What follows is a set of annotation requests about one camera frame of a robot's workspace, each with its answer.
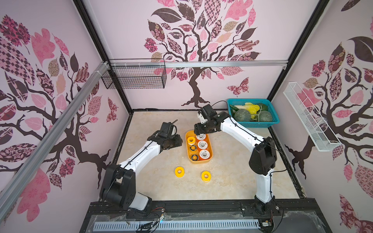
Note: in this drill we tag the teal plastic basket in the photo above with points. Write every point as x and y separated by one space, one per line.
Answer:
255 123

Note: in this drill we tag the aluminium rail back wall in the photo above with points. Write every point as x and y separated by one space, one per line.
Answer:
201 64

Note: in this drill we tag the yellow toy corn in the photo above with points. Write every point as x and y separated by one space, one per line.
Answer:
252 108

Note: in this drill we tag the black yellow tape roll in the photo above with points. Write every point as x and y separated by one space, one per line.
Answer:
195 157
193 148

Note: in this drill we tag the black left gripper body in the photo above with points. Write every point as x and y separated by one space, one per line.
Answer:
173 142

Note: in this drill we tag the green melon right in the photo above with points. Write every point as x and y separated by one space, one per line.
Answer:
265 116

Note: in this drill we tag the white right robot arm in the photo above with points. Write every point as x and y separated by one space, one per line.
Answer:
263 158

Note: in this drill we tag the orange tape roll mid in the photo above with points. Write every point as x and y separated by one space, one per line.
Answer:
203 145

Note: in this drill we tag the aluminium rail wall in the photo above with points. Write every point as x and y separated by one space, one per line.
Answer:
201 64
26 172

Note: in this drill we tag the black wire wall basket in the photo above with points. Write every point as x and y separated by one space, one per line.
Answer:
146 73

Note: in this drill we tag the yellow plastic storage box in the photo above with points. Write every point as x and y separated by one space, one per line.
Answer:
190 153

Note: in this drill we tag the green melon left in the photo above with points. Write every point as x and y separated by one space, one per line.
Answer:
242 115

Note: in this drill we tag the orange tape roll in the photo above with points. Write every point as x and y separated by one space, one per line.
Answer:
204 155
201 137

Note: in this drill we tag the aluminium rail left wall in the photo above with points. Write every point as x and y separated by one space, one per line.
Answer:
26 172

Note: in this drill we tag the green melon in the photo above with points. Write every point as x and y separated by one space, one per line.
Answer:
265 116
242 115

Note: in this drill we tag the white wire wall shelf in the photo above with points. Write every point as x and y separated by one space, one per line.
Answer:
303 101

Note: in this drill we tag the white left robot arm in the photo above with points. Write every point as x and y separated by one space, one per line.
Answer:
119 184

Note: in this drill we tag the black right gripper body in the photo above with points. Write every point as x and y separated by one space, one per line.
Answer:
202 128

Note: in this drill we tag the white slotted cable duct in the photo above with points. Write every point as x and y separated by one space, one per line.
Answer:
171 225

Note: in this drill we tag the black base frame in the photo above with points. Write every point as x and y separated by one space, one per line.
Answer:
283 216

